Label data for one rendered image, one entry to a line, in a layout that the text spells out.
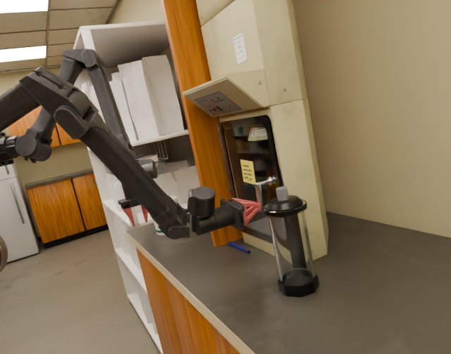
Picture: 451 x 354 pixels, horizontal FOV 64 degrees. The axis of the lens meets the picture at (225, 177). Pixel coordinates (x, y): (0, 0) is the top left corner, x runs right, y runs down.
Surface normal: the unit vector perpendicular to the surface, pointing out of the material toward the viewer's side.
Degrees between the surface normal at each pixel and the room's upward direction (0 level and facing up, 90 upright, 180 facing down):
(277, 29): 90
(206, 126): 90
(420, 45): 90
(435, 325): 0
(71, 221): 90
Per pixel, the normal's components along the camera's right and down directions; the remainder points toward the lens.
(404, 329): -0.20, -0.97
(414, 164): -0.87, 0.26
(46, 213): 0.46, 0.07
